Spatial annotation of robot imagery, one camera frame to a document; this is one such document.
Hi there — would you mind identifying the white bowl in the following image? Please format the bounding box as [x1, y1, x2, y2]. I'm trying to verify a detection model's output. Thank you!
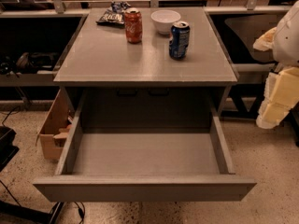
[150, 10, 181, 35]

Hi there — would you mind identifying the grey drawer cabinet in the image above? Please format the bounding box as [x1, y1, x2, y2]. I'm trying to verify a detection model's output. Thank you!
[54, 7, 237, 111]

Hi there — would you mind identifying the dark office chair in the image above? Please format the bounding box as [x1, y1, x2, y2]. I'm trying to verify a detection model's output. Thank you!
[223, 14, 299, 119]

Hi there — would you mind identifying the grey top drawer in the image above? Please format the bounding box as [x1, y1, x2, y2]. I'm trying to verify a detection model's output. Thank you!
[33, 87, 258, 203]

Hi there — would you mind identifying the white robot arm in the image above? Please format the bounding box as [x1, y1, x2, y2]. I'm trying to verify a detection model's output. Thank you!
[253, 1, 299, 129]

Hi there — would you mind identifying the black box at left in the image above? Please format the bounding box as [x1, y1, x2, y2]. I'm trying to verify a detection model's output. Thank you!
[0, 126, 20, 172]

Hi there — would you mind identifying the black floor stand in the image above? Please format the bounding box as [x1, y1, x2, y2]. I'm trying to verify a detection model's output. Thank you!
[0, 201, 64, 224]

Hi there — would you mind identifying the dark chip bag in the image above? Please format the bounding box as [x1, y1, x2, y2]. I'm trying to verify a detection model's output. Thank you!
[96, 1, 131, 26]

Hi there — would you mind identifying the blue soda can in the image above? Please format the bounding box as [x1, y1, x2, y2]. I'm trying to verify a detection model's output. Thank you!
[169, 21, 190, 60]

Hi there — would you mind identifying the cardboard box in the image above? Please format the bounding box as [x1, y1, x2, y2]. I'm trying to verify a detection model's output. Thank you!
[37, 90, 73, 160]

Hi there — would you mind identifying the black cable on floor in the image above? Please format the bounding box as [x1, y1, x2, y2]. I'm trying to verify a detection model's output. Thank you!
[46, 201, 86, 224]

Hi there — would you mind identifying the red cola can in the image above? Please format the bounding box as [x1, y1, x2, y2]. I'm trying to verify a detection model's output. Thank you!
[124, 7, 143, 44]

